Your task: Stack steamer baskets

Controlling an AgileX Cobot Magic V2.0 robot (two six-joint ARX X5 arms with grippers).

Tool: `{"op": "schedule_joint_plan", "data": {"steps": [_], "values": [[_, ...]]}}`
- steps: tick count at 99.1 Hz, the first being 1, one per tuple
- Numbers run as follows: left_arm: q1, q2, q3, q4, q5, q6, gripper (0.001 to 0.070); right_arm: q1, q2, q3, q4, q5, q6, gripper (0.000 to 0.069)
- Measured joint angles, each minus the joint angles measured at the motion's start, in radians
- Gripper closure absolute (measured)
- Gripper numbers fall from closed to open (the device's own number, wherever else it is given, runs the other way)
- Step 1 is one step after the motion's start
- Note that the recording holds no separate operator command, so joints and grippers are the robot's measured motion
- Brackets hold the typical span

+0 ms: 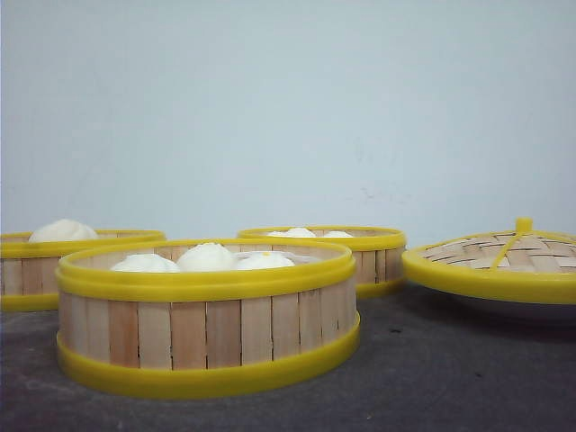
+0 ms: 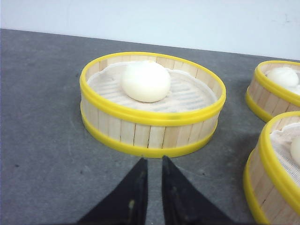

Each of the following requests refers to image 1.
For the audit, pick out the white bun yellow dot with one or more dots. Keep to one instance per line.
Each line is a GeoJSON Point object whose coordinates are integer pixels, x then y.
{"type": "Point", "coordinates": [260, 260]}

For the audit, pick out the woven bamboo steamer lid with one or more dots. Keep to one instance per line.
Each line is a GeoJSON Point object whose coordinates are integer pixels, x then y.
{"type": "Point", "coordinates": [522, 265]}

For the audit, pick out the white bun front left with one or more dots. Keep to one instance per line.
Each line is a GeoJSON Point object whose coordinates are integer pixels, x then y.
{"type": "Point", "coordinates": [146, 263]}

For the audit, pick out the white bun front middle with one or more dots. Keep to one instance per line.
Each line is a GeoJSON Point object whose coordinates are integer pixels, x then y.
{"type": "Point", "coordinates": [207, 257]}

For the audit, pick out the large white bun left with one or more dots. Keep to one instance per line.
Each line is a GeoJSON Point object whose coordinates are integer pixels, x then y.
{"type": "Point", "coordinates": [63, 230]}

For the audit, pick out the bamboo steamer basket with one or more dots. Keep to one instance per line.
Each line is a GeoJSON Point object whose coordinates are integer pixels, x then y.
{"type": "Point", "coordinates": [195, 335]}
{"type": "Point", "coordinates": [28, 281]}

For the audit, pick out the white bun back right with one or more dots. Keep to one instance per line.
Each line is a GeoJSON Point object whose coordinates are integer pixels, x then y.
{"type": "Point", "coordinates": [339, 234]}

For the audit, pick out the white bun back left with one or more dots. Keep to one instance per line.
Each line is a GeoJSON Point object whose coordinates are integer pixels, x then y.
{"type": "Point", "coordinates": [295, 232]}

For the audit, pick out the white plate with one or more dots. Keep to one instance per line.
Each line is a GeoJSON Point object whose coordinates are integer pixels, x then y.
{"type": "Point", "coordinates": [537, 314]}

